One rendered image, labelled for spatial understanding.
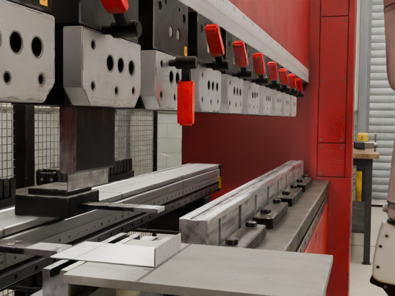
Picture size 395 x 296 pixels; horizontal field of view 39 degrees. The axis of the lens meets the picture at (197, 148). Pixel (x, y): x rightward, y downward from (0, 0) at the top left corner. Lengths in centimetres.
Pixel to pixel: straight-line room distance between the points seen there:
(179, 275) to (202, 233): 50
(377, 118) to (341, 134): 516
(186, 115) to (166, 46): 10
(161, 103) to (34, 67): 31
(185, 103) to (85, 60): 24
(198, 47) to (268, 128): 186
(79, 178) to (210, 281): 20
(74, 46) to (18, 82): 11
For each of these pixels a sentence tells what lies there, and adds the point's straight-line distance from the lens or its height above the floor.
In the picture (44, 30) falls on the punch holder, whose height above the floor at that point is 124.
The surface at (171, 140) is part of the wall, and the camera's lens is 836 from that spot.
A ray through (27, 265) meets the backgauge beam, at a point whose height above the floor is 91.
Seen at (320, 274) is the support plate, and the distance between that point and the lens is 62.
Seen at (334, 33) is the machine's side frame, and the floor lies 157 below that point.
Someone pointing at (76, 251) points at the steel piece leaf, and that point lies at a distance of 70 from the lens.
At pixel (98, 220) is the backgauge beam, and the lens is 124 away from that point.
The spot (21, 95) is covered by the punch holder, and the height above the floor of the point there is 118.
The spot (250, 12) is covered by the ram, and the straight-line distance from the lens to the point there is 139.
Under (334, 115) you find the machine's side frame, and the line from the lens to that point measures 276.
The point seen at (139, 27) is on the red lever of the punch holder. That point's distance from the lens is 60.
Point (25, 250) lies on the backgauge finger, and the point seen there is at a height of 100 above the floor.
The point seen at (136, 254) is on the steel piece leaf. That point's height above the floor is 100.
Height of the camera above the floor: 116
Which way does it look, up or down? 3 degrees down
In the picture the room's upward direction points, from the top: 1 degrees clockwise
